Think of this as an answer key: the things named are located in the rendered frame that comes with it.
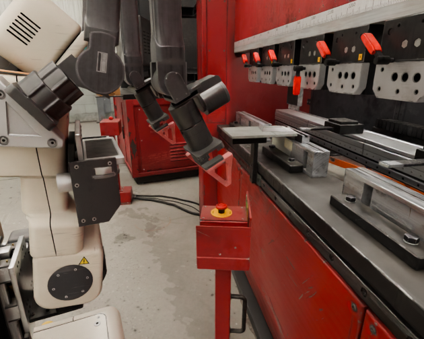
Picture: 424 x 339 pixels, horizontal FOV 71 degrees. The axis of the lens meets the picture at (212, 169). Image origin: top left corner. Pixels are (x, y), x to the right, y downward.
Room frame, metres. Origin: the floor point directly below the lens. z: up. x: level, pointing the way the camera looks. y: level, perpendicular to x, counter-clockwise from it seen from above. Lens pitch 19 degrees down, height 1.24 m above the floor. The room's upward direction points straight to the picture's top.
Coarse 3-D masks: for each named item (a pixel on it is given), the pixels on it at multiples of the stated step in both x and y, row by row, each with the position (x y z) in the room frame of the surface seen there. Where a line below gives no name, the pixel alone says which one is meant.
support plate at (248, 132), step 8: (224, 128) 1.23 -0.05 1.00; (232, 128) 1.23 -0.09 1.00; (240, 128) 1.23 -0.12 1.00; (248, 128) 1.23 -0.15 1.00; (256, 128) 1.23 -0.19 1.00; (232, 136) 1.09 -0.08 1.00; (240, 136) 1.09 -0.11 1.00; (248, 136) 1.10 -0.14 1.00; (256, 136) 1.10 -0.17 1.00; (264, 136) 1.11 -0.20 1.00; (272, 136) 1.11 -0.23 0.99; (280, 136) 1.12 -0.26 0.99; (288, 136) 1.13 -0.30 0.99; (296, 136) 1.13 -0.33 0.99
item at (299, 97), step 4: (288, 88) 1.27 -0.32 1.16; (292, 88) 1.23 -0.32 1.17; (300, 88) 1.17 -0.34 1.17; (288, 92) 1.26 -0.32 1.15; (292, 92) 1.22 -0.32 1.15; (300, 92) 1.17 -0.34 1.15; (288, 96) 1.26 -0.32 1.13; (292, 96) 1.22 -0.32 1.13; (296, 96) 1.19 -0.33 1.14; (300, 96) 1.17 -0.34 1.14; (288, 100) 1.26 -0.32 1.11; (292, 100) 1.22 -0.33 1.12; (296, 100) 1.18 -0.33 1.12; (300, 100) 1.18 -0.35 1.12; (292, 104) 1.22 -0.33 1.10; (296, 104) 1.18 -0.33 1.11; (300, 104) 1.18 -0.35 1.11; (292, 108) 1.23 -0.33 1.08; (296, 108) 1.20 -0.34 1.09
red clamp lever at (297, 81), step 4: (296, 68) 1.05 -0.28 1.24; (300, 68) 1.05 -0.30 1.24; (304, 68) 1.06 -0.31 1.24; (296, 72) 1.06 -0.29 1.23; (296, 76) 1.05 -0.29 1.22; (296, 80) 1.05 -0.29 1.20; (300, 80) 1.05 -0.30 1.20; (296, 84) 1.05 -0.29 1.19; (300, 84) 1.06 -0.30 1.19; (296, 88) 1.05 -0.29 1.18; (296, 92) 1.05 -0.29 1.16
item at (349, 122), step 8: (328, 120) 1.29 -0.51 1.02; (336, 120) 1.24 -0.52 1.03; (344, 120) 1.23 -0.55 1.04; (352, 120) 1.23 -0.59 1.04; (304, 128) 1.21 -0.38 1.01; (312, 128) 1.21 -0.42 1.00; (320, 128) 1.22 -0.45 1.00; (328, 128) 1.22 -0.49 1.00; (336, 128) 1.21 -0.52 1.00; (344, 128) 1.19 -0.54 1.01; (352, 128) 1.20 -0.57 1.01; (360, 128) 1.20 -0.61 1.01
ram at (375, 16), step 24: (240, 0) 1.93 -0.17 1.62; (264, 0) 1.52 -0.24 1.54; (288, 0) 1.26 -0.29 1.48; (312, 0) 1.07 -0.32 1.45; (336, 0) 0.93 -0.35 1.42; (408, 0) 0.67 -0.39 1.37; (240, 24) 1.91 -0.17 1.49; (264, 24) 1.50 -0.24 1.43; (336, 24) 0.92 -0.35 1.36; (360, 24) 0.81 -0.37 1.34; (240, 48) 1.90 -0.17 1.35
